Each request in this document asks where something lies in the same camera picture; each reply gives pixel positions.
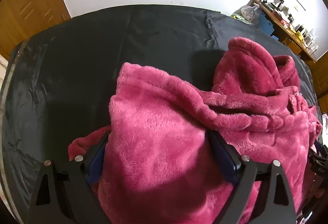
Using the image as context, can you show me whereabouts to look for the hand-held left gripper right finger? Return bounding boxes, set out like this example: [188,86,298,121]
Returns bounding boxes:
[207,130,295,224]

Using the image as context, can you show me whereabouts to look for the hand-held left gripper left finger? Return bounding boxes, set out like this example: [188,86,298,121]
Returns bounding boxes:
[27,130,112,224]

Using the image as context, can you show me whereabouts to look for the pink fleece robe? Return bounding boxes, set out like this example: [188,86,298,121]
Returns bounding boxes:
[68,37,323,224]

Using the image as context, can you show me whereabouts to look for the black bed sheet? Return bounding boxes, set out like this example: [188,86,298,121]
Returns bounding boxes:
[0,4,322,222]

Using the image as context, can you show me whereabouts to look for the grey cloth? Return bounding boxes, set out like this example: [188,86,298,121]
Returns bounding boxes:
[206,10,259,49]

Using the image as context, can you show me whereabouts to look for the cream curtain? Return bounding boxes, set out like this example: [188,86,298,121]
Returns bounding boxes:
[0,56,9,76]

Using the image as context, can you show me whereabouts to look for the cluttered wooden desk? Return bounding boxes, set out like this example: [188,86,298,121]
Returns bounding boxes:
[251,0,328,98]

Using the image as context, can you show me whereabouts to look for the blue box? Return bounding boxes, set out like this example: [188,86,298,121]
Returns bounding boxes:
[256,10,276,35]

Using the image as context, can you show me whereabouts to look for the white plastic bag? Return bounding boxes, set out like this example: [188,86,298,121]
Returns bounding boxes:
[239,4,261,25]

